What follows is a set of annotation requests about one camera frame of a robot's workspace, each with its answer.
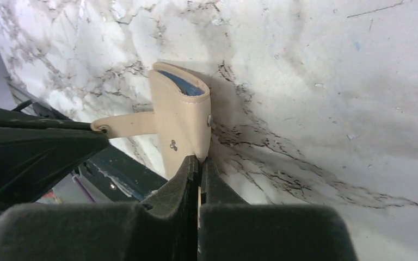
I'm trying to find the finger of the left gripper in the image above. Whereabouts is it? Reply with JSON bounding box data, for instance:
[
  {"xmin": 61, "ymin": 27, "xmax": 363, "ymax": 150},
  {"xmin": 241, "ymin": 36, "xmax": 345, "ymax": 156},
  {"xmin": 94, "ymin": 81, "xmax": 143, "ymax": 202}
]
[{"xmin": 0, "ymin": 109, "xmax": 109, "ymax": 213}]

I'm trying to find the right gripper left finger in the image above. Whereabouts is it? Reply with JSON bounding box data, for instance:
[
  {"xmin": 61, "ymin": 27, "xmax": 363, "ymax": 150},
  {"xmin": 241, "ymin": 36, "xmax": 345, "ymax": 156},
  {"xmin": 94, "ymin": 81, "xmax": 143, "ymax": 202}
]
[{"xmin": 0, "ymin": 156, "xmax": 199, "ymax": 260}]

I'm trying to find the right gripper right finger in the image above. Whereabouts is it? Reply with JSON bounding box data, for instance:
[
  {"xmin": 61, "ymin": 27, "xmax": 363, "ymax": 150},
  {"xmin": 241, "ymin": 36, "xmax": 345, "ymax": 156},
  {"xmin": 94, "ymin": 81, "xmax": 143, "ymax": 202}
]
[{"xmin": 199, "ymin": 158, "xmax": 357, "ymax": 260}]

